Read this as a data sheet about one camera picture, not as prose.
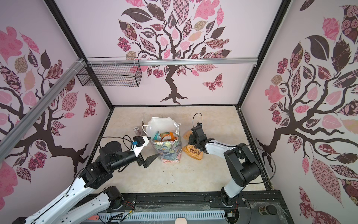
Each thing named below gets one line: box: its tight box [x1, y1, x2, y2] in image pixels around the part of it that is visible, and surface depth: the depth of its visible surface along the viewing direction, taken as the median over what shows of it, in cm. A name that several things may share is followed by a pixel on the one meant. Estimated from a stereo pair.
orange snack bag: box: [182, 144, 204, 161], surface depth 91 cm
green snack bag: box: [159, 131, 179, 142], surface depth 94 cm
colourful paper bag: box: [145, 116, 183, 163], surface depth 84 cm
